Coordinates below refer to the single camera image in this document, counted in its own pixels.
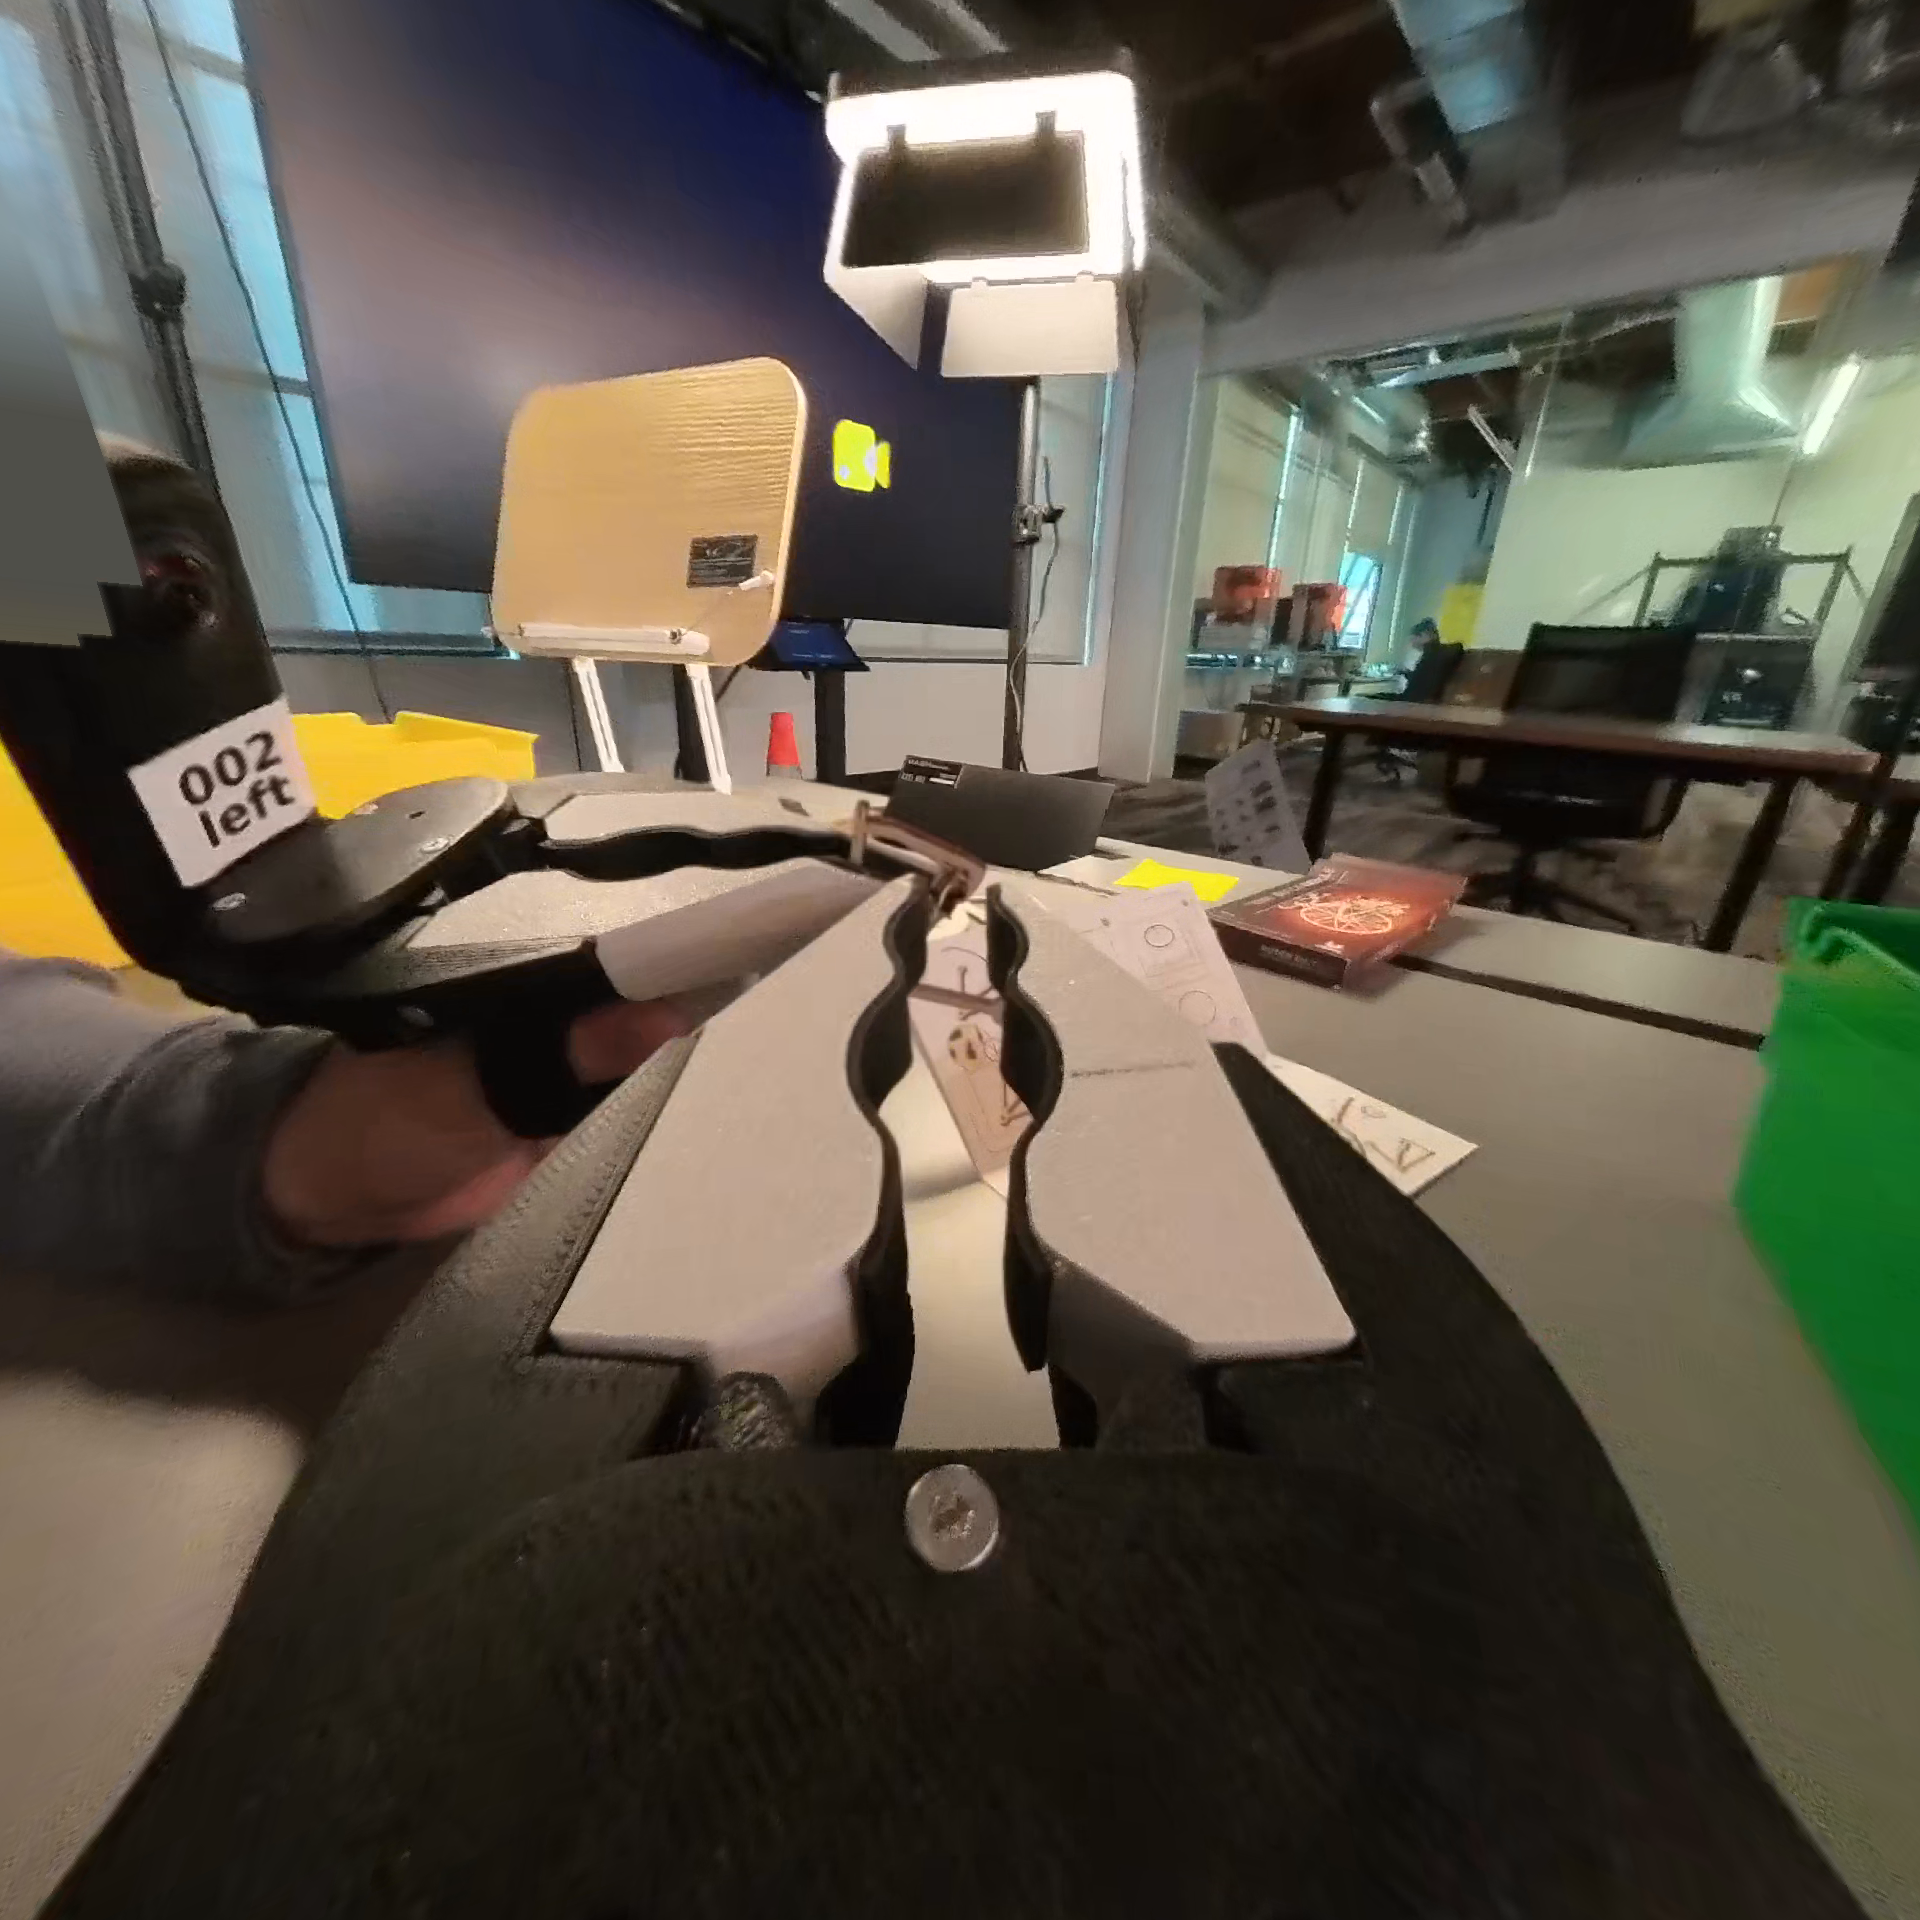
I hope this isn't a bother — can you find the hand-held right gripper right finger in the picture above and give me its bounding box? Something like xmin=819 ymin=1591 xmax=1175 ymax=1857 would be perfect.
xmin=988 ymin=881 xmax=1359 ymax=1453

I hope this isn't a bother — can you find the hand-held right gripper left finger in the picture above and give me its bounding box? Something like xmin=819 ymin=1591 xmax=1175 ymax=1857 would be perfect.
xmin=549 ymin=872 xmax=921 ymax=1448

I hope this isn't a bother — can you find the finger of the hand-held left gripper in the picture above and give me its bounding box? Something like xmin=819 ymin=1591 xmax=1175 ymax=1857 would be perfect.
xmin=401 ymin=855 xmax=905 ymax=1029
xmin=515 ymin=785 xmax=873 ymax=888

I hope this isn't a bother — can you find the wooden triangular frame part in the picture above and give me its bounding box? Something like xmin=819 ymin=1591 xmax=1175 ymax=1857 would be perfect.
xmin=847 ymin=803 xmax=992 ymax=923

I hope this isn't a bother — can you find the person's left forearm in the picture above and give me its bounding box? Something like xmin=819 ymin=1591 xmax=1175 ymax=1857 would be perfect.
xmin=0 ymin=950 xmax=339 ymax=1308

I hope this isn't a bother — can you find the dark red model kit box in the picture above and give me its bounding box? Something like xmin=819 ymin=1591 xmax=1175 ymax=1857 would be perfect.
xmin=1207 ymin=853 xmax=1470 ymax=991

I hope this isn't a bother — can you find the person's left hand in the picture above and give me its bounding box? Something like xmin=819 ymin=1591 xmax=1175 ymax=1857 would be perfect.
xmin=268 ymin=996 xmax=703 ymax=1247

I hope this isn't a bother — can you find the yellow plastic bin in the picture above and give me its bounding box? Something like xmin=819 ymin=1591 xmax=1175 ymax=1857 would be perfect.
xmin=0 ymin=708 xmax=539 ymax=974

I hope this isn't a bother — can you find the white instruction booklet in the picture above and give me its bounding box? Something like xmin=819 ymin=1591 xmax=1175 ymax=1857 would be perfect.
xmin=908 ymin=881 xmax=1478 ymax=1203

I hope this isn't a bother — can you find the black folded card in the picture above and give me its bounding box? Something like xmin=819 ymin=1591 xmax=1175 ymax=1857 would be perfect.
xmin=892 ymin=758 xmax=1120 ymax=872

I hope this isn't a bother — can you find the wooden board on white stand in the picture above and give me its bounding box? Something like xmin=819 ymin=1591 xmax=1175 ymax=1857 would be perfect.
xmin=491 ymin=357 xmax=812 ymax=797

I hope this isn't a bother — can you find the white printed leaflet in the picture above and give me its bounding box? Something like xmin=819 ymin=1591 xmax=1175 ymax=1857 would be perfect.
xmin=1205 ymin=737 xmax=1316 ymax=875

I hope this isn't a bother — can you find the large dark screen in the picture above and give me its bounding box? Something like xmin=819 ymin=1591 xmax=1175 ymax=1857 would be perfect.
xmin=230 ymin=0 xmax=1120 ymax=633

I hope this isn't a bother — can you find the brown wooden table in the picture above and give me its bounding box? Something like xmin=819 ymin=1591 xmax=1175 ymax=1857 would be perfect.
xmin=1240 ymin=692 xmax=1883 ymax=950

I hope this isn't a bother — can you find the green plastic bin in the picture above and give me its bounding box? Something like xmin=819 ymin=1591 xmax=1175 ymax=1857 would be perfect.
xmin=1732 ymin=895 xmax=1920 ymax=1479

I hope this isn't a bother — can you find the black office chair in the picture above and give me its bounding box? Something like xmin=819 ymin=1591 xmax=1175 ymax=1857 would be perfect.
xmin=1441 ymin=619 xmax=1705 ymax=921

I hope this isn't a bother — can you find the metal shelving rack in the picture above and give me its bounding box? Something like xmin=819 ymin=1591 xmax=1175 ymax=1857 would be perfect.
xmin=1641 ymin=525 xmax=1870 ymax=728

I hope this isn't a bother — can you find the dark monitor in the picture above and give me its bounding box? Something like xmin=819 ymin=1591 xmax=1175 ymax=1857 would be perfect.
xmin=1852 ymin=496 xmax=1920 ymax=692

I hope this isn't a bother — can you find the metal ventilation duct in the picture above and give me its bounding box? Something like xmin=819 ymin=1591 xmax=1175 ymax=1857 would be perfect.
xmin=1621 ymin=276 xmax=1816 ymax=467

